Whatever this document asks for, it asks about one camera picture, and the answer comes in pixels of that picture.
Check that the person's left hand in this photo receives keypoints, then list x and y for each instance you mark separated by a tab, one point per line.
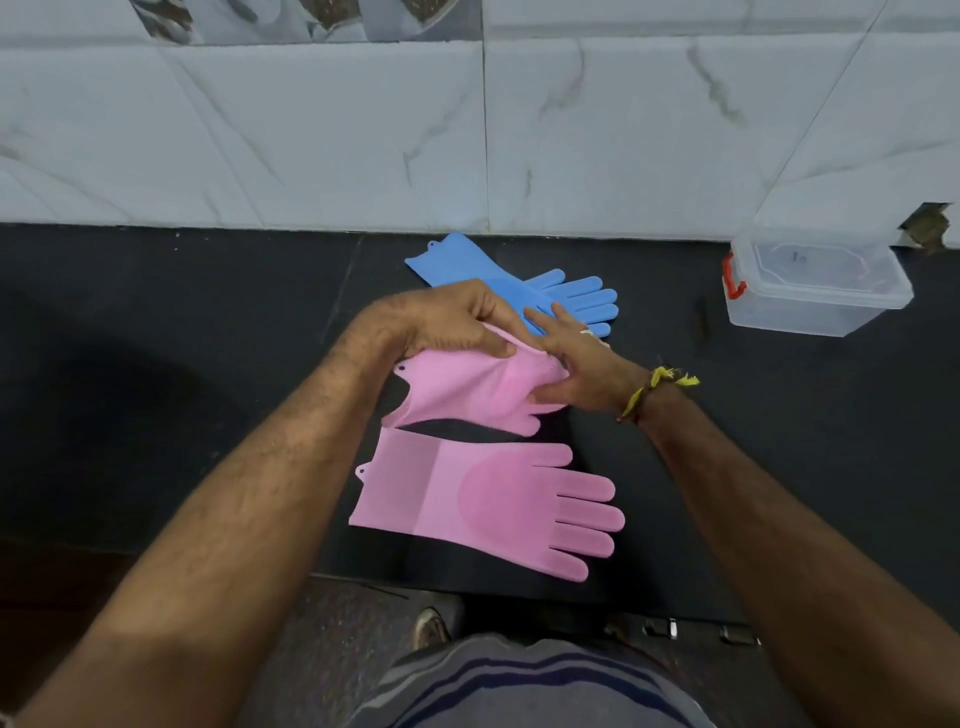
439	315

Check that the person's right hand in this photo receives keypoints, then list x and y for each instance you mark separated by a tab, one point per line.
596	375

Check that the person's right thumb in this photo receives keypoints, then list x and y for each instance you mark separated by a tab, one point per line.
551	391

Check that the person's left thumb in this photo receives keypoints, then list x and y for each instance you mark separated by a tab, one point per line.
480	343

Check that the pink silicone glove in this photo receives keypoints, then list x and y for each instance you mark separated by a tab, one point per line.
487	499
465	390

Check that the person's left forearm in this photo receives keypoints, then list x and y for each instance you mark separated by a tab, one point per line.
225	525

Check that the person's right forearm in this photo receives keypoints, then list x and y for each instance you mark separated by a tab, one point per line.
787	570

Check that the blue silicone glove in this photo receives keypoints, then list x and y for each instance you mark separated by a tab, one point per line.
465	262

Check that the yellow thread wristband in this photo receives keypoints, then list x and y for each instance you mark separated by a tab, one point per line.
646	386

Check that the flat pink silicone glove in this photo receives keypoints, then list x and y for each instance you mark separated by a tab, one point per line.
487	499

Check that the metal cabinet latch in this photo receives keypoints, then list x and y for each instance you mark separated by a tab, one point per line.
739	636
661	628

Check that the person's shoe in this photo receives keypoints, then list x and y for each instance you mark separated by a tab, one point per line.
431	628

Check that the clear plastic container red latch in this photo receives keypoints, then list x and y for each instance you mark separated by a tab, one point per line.
814	289

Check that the grey striped shirt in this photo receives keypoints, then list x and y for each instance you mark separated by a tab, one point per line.
525	686

